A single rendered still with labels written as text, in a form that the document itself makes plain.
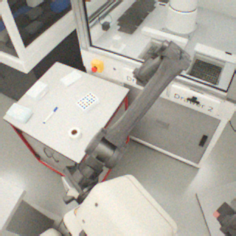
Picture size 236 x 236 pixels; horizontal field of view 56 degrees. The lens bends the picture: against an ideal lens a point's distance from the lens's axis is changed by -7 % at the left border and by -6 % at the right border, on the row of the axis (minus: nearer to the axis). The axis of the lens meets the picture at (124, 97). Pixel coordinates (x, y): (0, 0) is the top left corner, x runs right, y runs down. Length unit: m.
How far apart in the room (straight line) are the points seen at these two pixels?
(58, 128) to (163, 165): 1.03
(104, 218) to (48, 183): 1.61
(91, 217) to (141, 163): 1.54
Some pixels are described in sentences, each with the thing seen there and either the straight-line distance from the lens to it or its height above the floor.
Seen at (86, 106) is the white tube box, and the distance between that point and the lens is 1.45.
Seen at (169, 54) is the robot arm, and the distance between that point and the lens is 0.68.
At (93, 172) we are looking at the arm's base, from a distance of 0.75.
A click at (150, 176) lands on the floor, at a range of 2.06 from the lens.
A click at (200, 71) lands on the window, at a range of 1.27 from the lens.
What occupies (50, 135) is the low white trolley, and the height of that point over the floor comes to 0.76.
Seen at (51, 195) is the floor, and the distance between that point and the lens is 2.11.
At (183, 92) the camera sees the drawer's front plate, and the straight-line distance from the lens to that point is 1.36.
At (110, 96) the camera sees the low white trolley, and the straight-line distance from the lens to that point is 1.52.
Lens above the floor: 1.92
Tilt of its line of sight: 51 degrees down
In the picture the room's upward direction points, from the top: 3 degrees counter-clockwise
